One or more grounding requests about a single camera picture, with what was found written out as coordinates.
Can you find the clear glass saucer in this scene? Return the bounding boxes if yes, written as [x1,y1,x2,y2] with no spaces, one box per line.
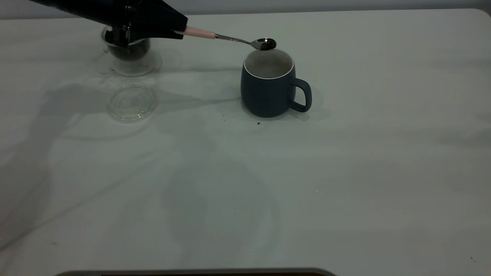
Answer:
[95,48,164,77]

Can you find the pink handled metal spoon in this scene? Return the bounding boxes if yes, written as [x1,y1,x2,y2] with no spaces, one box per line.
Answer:
[175,26,277,51]

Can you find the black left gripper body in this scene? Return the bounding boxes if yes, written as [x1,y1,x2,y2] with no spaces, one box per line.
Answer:
[99,0,170,31]

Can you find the dark blue ceramic mug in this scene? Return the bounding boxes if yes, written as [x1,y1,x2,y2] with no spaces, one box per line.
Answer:
[241,48,312,118]

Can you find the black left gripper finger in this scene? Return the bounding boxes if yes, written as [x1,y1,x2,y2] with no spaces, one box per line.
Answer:
[132,28,184,41]
[153,0,189,32]

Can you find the clear glass cup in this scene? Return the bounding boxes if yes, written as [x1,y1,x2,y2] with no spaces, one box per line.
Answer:
[94,25,153,76]

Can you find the pile of dark coffee beans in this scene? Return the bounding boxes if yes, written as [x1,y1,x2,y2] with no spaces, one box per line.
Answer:
[107,38,150,61]

